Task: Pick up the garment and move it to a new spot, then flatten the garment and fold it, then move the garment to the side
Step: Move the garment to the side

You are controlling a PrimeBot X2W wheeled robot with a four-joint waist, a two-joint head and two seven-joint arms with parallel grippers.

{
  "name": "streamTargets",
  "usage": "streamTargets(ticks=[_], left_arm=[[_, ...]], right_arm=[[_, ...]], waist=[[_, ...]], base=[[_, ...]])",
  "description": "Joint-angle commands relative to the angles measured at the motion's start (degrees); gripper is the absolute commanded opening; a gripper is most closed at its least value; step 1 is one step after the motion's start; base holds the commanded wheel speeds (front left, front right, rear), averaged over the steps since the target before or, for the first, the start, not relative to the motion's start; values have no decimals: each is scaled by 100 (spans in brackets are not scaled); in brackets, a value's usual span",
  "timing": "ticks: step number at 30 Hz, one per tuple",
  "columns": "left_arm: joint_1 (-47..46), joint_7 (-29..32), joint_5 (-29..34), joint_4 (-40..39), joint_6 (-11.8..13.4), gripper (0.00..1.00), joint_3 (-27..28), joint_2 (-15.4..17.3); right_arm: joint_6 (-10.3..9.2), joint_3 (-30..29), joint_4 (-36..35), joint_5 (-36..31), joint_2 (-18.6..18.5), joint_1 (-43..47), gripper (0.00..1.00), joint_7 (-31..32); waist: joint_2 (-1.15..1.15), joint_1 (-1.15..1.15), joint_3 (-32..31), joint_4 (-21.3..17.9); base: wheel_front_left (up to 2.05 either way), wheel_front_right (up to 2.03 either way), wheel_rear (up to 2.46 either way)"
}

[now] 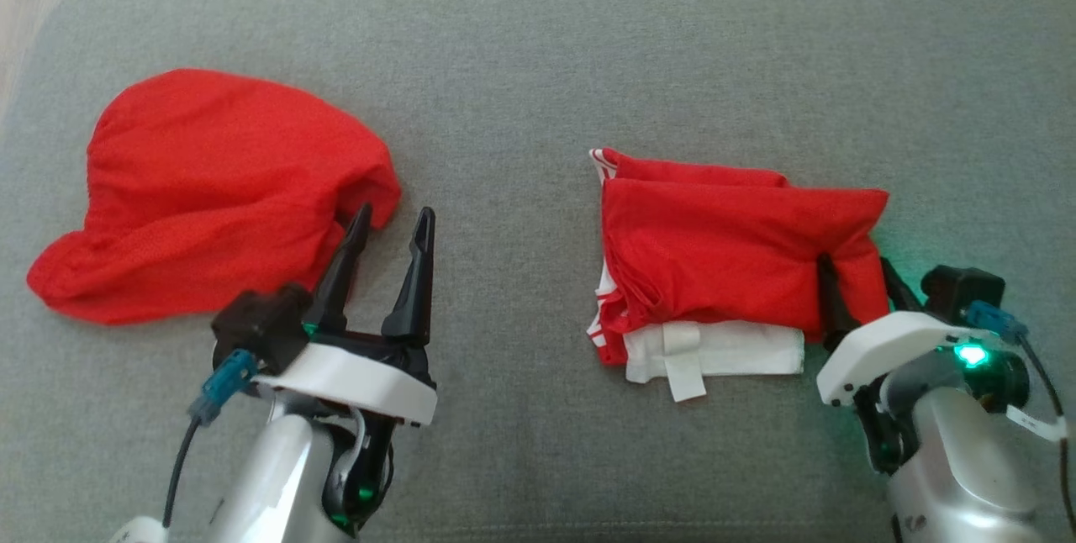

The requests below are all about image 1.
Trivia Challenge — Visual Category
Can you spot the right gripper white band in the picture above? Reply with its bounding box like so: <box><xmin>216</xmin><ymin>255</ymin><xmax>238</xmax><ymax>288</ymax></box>
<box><xmin>814</xmin><ymin>252</ymin><xmax>981</xmax><ymax>409</ymax></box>

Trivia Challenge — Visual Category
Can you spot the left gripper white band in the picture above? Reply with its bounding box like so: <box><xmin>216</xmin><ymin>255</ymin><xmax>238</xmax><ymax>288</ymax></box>
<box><xmin>251</xmin><ymin>203</ymin><xmax>439</xmax><ymax>428</ymax></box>

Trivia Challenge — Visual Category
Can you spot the red garment with white stripes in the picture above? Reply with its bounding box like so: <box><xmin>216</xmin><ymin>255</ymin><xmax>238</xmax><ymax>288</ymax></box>
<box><xmin>586</xmin><ymin>148</ymin><xmax>890</xmax><ymax>403</ymax></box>

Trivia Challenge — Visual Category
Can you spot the plain red mesh garment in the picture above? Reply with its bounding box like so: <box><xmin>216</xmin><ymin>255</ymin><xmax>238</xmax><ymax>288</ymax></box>
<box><xmin>25</xmin><ymin>67</ymin><xmax>404</xmax><ymax>326</ymax></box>

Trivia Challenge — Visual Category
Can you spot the large grey sofa seat cushion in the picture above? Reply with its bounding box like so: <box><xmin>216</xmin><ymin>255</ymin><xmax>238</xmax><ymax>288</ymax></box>
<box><xmin>0</xmin><ymin>0</ymin><xmax>1076</xmax><ymax>543</ymax></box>

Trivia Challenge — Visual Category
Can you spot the right teal cable connector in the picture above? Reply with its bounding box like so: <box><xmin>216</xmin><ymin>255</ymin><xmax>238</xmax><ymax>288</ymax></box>
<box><xmin>964</xmin><ymin>300</ymin><xmax>1030</xmax><ymax>348</ymax></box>

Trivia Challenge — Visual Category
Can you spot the teal cable connector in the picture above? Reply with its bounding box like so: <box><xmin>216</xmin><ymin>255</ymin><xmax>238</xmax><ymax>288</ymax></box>
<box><xmin>964</xmin><ymin>300</ymin><xmax>1030</xmax><ymax>348</ymax></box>
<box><xmin>188</xmin><ymin>348</ymin><xmax>259</xmax><ymax>428</ymax></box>

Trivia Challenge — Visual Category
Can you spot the left teal cable connector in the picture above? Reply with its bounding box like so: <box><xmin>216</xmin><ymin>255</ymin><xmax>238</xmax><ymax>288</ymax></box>
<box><xmin>188</xmin><ymin>348</ymin><xmax>259</xmax><ymax>428</ymax></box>

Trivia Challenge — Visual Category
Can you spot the white tag on right cable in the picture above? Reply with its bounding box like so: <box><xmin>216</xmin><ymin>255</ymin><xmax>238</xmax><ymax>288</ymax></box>
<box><xmin>1005</xmin><ymin>406</ymin><xmax>1068</xmax><ymax>444</ymax></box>

